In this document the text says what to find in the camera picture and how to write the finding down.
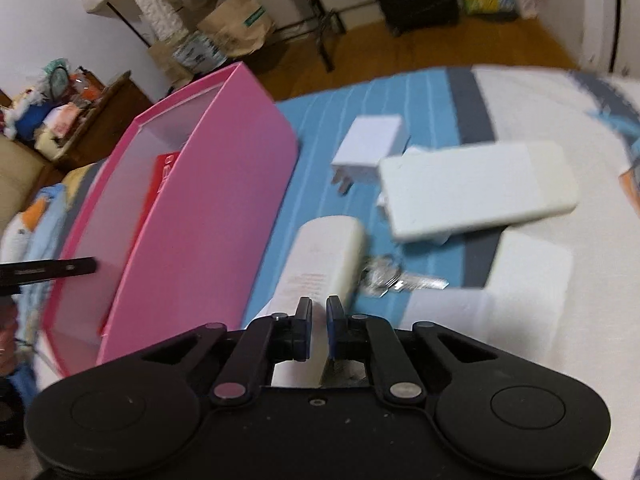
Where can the silver key bunch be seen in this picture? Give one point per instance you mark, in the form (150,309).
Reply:
(383,274)

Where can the dark wooden cabinet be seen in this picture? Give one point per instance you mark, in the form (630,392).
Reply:
(93,134)

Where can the pink cardboard box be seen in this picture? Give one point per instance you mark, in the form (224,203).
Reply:
(178,219)

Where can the black metal rack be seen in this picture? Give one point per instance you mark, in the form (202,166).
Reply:
(310,15)

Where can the white remote control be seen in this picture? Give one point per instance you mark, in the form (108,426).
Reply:
(440,193)

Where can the brown paper bag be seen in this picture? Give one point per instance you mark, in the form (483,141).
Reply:
(238,27)

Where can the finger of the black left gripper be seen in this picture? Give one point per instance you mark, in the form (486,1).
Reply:
(15,275)

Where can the cream TCL remote control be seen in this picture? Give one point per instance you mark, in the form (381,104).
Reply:
(325,260)

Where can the striped blue white bedsheet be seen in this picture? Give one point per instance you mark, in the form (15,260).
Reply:
(594,120)

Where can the white rectangular box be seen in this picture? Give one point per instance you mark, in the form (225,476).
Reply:
(520,307)

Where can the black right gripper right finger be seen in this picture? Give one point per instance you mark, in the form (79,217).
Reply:
(347,334)

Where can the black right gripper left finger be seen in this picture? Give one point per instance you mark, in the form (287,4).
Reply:
(291,334)

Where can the white charger plug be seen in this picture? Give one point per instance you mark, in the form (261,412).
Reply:
(369,139)

